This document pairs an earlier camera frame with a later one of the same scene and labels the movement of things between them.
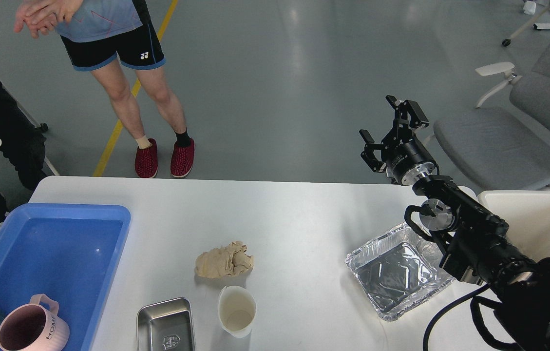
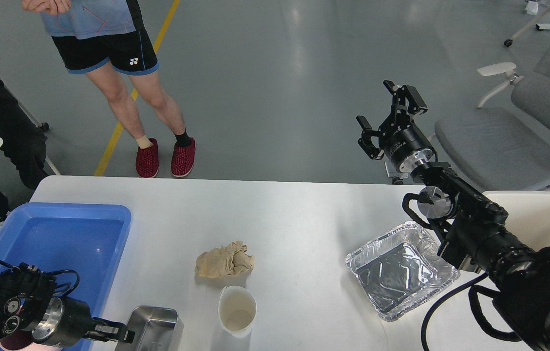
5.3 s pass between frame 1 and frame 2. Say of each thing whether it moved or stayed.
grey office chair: stayed
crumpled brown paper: stayed
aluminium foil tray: stayed
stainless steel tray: moved
